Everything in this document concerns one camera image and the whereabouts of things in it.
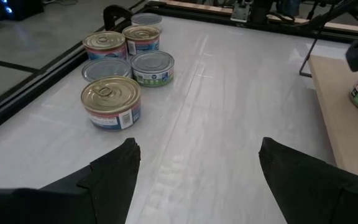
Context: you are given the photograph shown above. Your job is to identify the black computer blue lights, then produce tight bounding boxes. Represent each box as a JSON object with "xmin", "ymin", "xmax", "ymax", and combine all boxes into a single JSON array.
[{"xmin": 0, "ymin": 0, "xmax": 45, "ymax": 22}]

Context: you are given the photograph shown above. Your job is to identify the black table clamp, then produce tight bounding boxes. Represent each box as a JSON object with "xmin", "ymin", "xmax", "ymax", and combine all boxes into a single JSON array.
[{"xmin": 103, "ymin": 4, "xmax": 134, "ymax": 32}]

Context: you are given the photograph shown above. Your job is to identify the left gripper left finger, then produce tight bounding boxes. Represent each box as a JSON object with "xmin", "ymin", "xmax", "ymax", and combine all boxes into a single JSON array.
[{"xmin": 0, "ymin": 138, "xmax": 142, "ymax": 224}]

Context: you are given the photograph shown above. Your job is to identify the silver mounting plate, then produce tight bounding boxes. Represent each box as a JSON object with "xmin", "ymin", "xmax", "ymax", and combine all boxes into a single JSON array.
[{"xmin": 230, "ymin": 2, "xmax": 251, "ymax": 23}]

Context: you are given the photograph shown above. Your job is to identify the gold-lid salmon can blue label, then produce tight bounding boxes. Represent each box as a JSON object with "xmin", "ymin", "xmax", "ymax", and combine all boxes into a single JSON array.
[
  {"xmin": 121, "ymin": 24, "xmax": 162, "ymax": 57},
  {"xmin": 80, "ymin": 75, "xmax": 142, "ymax": 131},
  {"xmin": 82, "ymin": 30, "xmax": 128, "ymax": 62}
]

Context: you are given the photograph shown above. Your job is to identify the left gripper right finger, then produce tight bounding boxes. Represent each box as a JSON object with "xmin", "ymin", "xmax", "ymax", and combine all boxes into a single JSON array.
[{"xmin": 258, "ymin": 136, "xmax": 358, "ymax": 224}]

